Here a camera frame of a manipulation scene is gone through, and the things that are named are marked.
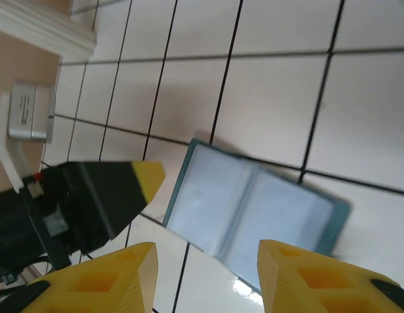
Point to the blue leather card holder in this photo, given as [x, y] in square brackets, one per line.
[254, 212]

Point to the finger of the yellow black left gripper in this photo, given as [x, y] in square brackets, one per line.
[117, 189]

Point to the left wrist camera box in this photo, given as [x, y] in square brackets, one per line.
[26, 111]

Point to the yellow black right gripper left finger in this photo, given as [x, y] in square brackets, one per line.
[101, 283]

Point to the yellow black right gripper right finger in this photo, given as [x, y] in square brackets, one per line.
[319, 283]

